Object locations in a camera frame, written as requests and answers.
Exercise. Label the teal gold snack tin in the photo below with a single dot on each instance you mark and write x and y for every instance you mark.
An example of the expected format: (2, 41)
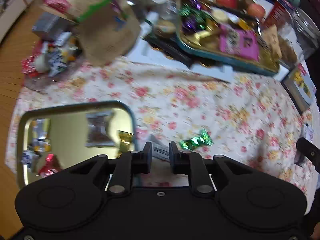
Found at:
(198, 32)

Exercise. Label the grey yellow picture box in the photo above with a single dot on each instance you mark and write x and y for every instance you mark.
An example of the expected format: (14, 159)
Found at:
(300, 88)

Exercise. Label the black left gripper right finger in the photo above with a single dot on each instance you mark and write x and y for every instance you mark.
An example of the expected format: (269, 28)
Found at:
(192, 165)

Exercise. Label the brown paper snack bag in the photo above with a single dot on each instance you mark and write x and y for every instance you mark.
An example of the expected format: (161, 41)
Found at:
(107, 28)

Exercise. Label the floral tablecloth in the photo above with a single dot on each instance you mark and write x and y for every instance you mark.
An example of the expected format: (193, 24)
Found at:
(252, 119)

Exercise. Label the red snack canister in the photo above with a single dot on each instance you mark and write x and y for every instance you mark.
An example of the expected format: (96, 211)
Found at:
(279, 14)

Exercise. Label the pink snack packet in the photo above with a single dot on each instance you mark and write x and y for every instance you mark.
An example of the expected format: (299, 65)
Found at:
(242, 43)

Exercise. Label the red wrapped candy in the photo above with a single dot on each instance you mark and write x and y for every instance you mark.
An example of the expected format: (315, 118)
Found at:
(51, 166)

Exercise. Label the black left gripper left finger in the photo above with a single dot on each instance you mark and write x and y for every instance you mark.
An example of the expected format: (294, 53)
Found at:
(126, 167)

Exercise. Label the gold tin lid tray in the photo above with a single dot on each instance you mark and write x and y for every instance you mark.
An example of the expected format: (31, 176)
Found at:
(67, 134)

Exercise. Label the black snack packet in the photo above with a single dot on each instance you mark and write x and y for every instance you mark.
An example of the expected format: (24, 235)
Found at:
(169, 47)

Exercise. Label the white printed paper slip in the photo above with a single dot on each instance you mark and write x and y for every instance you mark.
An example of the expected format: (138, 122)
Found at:
(159, 150)

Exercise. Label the clear packet brown snack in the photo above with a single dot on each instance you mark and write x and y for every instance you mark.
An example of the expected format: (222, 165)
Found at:
(98, 129)

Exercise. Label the green foil candy wrapper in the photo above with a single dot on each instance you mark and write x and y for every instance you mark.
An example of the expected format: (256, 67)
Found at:
(202, 139)

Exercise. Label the glass jar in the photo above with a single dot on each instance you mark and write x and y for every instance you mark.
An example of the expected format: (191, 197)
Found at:
(307, 33)

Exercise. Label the gold wrapped candy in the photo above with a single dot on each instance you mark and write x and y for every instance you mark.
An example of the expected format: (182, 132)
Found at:
(126, 139)

